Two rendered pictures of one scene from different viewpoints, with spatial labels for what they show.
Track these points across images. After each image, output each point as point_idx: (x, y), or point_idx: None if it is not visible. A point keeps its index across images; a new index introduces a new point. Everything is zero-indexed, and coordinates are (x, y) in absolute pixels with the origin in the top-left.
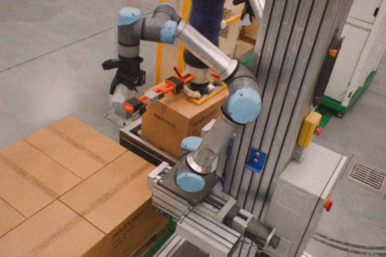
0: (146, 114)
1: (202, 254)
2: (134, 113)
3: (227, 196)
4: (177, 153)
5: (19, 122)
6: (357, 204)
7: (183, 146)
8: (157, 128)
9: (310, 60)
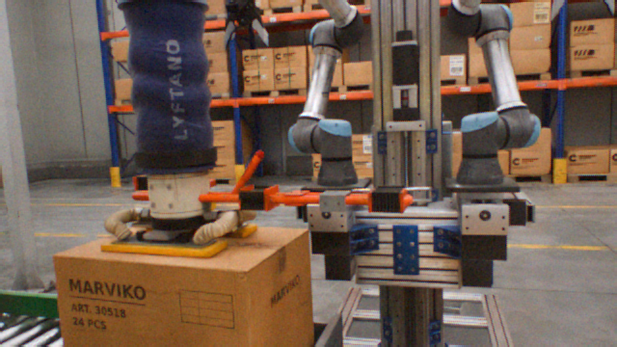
0: (259, 328)
1: None
2: (423, 187)
3: (447, 199)
4: (307, 337)
5: None
6: None
7: (496, 117)
8: (279, 333)
9: None
